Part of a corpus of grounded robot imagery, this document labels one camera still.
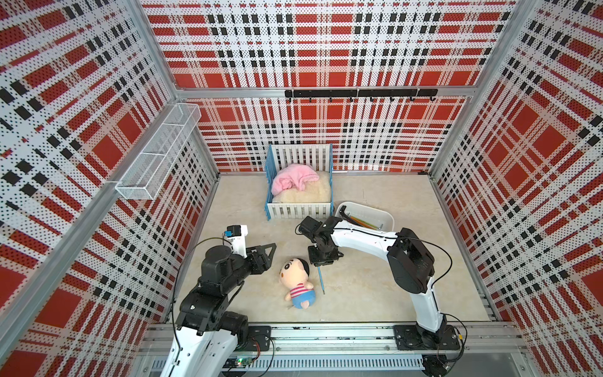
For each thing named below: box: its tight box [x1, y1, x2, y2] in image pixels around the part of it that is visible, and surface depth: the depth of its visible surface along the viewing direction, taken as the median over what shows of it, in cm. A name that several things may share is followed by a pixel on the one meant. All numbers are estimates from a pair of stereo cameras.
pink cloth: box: [271, 163, 320, 196], surface depth 100 cm
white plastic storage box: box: [334, 201, 395, 232], surface depth 103 cm
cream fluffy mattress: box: [271, 170, 331, 204], surface depth 102 cm
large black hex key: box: [339, 204, 365, 227], surface depth 104 cm
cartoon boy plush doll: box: [278, 257, 317, 310], surface depth 80 cm
